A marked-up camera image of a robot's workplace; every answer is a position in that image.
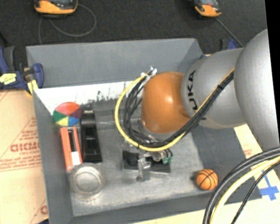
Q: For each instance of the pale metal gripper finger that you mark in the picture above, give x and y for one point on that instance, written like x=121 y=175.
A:
x=143 y=169

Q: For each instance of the black box-shaped object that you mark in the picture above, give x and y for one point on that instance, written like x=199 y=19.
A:
x=130 y=161

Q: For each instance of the clear glass cup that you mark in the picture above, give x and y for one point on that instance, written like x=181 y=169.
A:
x=87 y=181

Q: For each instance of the orange toy basketball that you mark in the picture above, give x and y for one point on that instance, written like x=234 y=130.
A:
x=206 y=179

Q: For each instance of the black tape dispenser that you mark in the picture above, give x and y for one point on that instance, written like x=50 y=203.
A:
x=91 y=139

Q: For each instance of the orange flat box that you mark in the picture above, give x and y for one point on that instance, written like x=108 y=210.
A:
x=71 y=147

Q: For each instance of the multicoloured ball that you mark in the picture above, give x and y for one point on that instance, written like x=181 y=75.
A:
x=67 y=114

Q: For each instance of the grey metal bin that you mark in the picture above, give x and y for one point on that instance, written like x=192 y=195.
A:
x=114 y=59

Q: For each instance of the brown cardboard board, red print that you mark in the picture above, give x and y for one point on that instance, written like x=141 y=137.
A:
x=13 y=137

